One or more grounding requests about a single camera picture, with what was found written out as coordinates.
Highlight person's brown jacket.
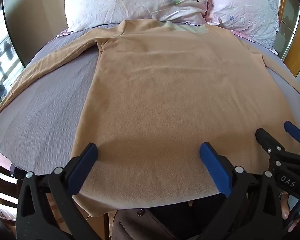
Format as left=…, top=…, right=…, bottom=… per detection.
left=112, top=199, right=217, bottom=240

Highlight tan long-sleeved shirt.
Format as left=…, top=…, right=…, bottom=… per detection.
left=0, top=19, right=300, bottom=217

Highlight pink bed sheet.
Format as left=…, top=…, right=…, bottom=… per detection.
left=56, top=28, right=279, bottom=55

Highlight dark wooden bed frame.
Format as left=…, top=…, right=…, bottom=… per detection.
left=0, top=142, right=24, bottom=222

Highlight window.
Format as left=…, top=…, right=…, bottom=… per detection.
left=0, top=4, right=26, bottom=122

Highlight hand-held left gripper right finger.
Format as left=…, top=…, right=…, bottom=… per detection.
left=199, top=142, right=284, bottom=240

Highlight pink floral pillow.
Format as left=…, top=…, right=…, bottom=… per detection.
left=206, top=0, right=280, bottom=50

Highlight white floral pillow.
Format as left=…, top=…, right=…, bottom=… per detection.
left=64, top=0, right=210, bottom=32

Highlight person's right hand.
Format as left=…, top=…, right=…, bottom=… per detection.
left=280, top=191, right=300, bottom=233

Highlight grey textured bedspread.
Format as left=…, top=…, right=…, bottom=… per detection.
left=0, top=22, right=300, bottom=178

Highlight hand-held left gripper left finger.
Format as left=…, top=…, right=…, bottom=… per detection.
left=16, top=143, right=98, bottom=240

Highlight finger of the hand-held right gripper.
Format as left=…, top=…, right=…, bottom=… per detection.
left=255, top=128, right=288, bottom=161
left=284, top=121, right=300, bottom=153

